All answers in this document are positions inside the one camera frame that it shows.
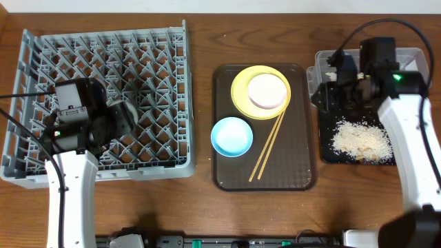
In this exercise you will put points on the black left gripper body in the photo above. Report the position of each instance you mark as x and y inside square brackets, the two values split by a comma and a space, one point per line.
[104, 121]

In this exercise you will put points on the grey dishwasher rack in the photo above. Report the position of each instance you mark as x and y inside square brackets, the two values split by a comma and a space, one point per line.
[149, 68]

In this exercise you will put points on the black waste tray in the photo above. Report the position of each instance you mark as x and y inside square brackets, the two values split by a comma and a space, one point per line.
[329, 121]

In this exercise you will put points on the dark brown serving tray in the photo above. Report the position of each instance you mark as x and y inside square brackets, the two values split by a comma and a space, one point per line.
[292, 162]

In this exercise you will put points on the crumpled white tissue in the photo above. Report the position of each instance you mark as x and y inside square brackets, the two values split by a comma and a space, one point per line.
[331, 76]

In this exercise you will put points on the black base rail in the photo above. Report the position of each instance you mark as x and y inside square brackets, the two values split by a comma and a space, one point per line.
[178, 239]

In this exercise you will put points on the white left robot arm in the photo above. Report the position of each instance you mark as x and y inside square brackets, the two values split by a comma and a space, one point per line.
[72, 165]

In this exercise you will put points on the blue bowl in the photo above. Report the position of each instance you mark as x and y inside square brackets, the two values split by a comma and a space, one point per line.
[231, 137]

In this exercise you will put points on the clear plastic bin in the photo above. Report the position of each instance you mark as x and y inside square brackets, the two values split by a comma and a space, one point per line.
[410, 59]

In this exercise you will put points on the pile of cooked rice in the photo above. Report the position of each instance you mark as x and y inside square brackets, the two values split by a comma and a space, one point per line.
[362, 142]

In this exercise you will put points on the yellow plate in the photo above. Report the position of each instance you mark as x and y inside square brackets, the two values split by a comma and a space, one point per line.
[240, 96]

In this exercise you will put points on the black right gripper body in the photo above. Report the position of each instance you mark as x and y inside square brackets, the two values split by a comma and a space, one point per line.
[348, 100]

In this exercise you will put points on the upper wooden chopstick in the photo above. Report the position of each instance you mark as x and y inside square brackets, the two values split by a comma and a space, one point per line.
[262, 154]

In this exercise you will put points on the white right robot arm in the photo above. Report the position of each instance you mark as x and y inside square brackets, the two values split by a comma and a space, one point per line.
[400, 99]

